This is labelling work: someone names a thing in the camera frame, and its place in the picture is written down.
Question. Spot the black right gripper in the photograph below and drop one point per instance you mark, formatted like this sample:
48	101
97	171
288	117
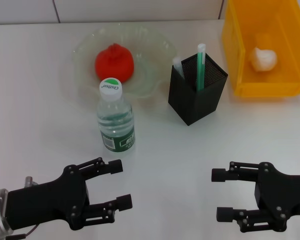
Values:
282	192

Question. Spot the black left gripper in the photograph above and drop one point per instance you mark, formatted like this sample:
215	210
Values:
47	202

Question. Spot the clear green-label water bottle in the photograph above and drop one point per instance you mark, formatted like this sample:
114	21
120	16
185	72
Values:
115	120

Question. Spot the red-orange plush orange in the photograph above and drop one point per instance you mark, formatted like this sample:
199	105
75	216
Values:
113	62

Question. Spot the grey pen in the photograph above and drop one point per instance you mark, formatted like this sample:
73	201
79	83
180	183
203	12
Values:
178	65

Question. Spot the white paper ball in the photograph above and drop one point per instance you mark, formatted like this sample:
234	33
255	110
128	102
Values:
263	60

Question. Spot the black mesh pen holder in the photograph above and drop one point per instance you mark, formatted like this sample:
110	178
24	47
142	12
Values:
192	107

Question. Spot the pale green glass fruit plate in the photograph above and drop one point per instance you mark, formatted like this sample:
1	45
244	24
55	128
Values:
152	57

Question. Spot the yellow plastic bin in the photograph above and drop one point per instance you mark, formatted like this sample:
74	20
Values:
265	87

